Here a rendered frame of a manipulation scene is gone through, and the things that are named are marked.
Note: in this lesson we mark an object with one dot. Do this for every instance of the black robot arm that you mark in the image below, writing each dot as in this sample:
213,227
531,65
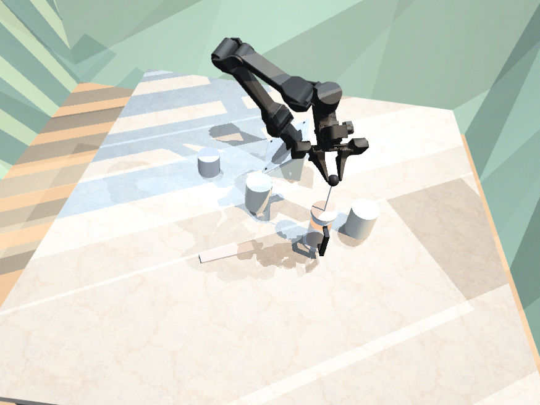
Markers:
241,61

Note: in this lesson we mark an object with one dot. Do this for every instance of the white cylinder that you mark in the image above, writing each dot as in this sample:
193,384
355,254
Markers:
361,218
258,192

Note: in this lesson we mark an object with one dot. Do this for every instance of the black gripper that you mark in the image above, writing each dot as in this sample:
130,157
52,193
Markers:
355,146

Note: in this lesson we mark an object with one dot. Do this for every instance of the french press coffee maker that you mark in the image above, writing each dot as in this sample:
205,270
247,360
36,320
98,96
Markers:
322,217

